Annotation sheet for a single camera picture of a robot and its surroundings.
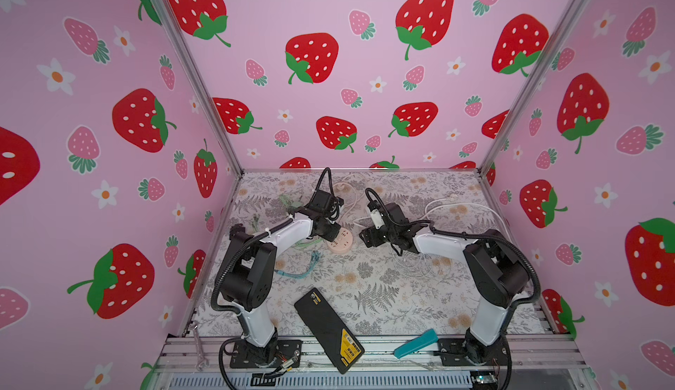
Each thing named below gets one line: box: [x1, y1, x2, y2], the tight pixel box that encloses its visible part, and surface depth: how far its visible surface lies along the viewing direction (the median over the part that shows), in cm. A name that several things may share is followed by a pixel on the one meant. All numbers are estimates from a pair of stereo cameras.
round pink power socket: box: [326, 226, 354, 254], surface depth 97 cm
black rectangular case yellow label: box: [293, 287, 366, 375], surface depth 78 cm
